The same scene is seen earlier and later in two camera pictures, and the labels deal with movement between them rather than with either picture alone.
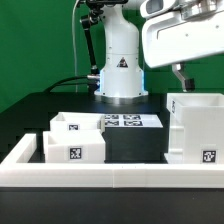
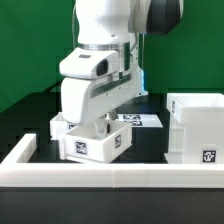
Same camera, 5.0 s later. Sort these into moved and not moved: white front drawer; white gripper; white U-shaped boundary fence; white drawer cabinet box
Moved: white front drawer; white gripper
Not moved: white drawer cabinet box; white U-shaped boundary fence
